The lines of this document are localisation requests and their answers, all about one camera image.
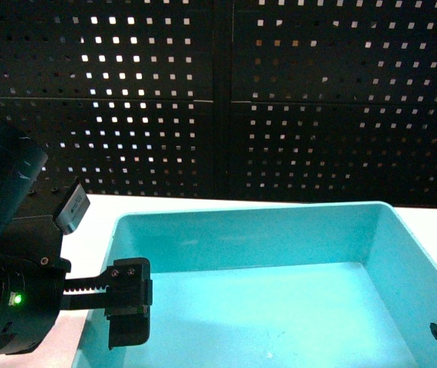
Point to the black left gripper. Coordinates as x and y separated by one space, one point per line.
32 274

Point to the turquoise plastic box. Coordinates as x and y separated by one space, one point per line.
331 285

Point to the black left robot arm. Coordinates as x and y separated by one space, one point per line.
21 161

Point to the black perforated metal panel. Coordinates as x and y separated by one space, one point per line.
279 101

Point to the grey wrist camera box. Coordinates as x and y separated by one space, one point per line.
72 208

